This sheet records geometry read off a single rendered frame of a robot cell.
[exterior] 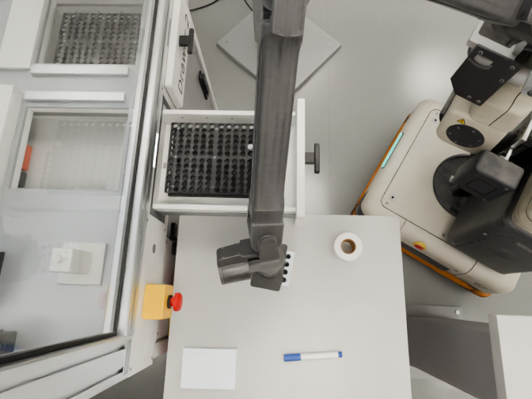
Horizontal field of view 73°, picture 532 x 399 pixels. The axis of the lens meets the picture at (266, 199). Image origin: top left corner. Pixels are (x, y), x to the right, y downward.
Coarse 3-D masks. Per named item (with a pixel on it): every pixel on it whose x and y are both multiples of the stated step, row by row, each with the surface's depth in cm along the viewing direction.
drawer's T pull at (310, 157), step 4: (316, 144) 84; (316, 148) 84; (308, 152) 84; (312, 152) 84; (316, 152) 84; (308, 156) 84; (312, 156) 84; (316, 156) 84; (308, 160) 83; (312, 160) 83; (316, 160) 83; (308, 164) 84; (312, 164) 84; (316, 164) 83; (316, 168) 83; (316, 172) 83
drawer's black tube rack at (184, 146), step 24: (192, 144) 86; (216, 144) 86; (240, 144) 86; (168, 168) 85; (192, 168) 88; (216, 168) 84; (240, 168) 87; (168, 192) 84; (192, 192) 83; (216, 192) 83; (240, 192) 86
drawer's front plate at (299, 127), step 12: (300, 108) 85; (300, 120) 84; (300, 132) 83; (300, 144) 83; (300, 156) 82; (300, 168) 81; (300, 180) 80; (300, 192) 80; (300, 204) 79; (300, 216) 79
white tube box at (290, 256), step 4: (288, 252) 89; (292, 252) 89; (288, 256) 92; (292, 256) 89; (288, 260) 89; (292, 260) 89; (288, 264) 92; (292, 264) 88; (284, 268) 88; (288, 268) 88; (284, 272) 91; (288, 272) 88; (284, 276) 88; (288, 276) 88; (284, 280) 91; (288, 280) 88; (284, 284) 87; (288, 284) 87
